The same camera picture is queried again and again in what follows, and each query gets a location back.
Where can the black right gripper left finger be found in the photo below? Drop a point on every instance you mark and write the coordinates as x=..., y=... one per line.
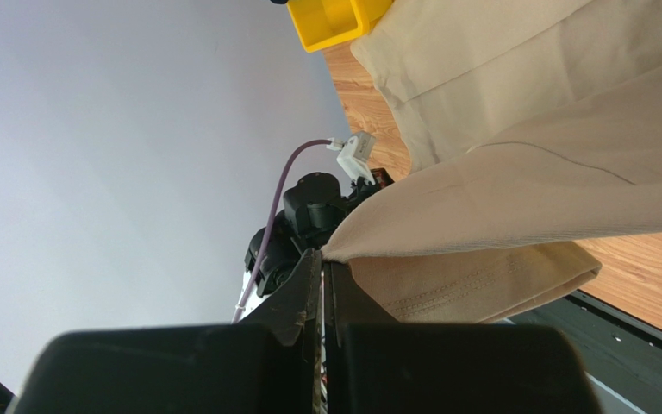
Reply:
x=268, y=362

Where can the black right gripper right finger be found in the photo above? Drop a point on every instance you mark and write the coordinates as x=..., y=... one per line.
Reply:
x=377, y=364

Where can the yellow plastic bin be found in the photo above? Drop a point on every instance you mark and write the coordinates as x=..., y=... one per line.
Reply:
x=321, y=24

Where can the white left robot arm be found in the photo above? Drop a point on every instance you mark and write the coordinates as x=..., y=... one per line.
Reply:
x=311, y=212

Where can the beige t-shirt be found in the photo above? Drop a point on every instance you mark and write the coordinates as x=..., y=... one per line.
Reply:
x=530, y=125

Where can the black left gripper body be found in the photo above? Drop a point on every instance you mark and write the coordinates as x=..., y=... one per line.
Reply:
x=364, y=189

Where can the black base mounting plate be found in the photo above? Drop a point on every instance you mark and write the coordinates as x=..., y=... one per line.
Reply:
x=622, y=354

